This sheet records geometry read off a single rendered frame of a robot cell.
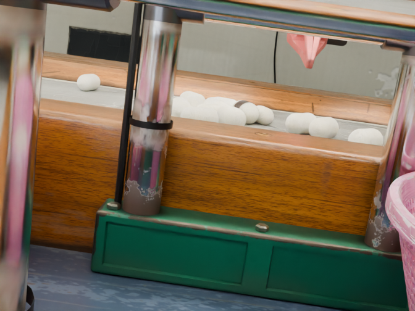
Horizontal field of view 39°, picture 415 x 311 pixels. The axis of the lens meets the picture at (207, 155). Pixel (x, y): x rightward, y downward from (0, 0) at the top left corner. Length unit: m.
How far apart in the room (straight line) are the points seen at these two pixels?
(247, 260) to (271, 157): 0.07
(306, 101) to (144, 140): 0.42
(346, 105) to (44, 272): 0.48
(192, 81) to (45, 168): 0.38
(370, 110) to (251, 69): 1.92
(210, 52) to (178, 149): 2.29
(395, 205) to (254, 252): 0.13
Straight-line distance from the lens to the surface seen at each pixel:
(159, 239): 0.36
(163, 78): 0.34
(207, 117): 0.51
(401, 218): 0.24
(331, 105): 0.74
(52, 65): 0.77
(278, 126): 0.60
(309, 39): 0.65
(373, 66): 2.72
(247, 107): 0.58
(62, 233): 0.40
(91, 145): 0.38
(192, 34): 2.65
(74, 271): 0.37
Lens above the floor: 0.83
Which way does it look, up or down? 12 degrees down
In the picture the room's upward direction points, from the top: 8 degrees clockwise
